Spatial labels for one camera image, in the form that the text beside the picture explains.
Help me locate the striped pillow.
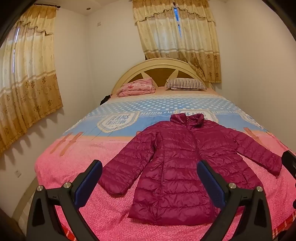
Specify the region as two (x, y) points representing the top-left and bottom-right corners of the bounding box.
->
(165, 78), (207, 91)

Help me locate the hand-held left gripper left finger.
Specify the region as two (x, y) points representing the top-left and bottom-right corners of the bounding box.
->
(26, 159), (103, 241)

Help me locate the folded pink floral quilt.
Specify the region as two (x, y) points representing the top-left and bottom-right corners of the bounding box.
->
(116, 78), (157, 97)

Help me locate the bed with pink-blue bedspread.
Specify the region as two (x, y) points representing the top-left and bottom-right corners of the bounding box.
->
(34, 90), (296, 241)

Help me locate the cream wooden bed headboard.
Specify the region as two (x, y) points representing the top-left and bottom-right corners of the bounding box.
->
(112, 58), (214, 95)

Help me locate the beige floral curtain with valance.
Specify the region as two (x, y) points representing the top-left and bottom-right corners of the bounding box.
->
(0, 5), (63, 156)
(132, 0), (222, 84)

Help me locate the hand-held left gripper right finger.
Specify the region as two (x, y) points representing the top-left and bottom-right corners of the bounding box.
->
(196, 160), (273, 241)

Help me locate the magenta puffer jacket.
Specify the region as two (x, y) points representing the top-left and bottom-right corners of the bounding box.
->
(98, 113), (282, 226)

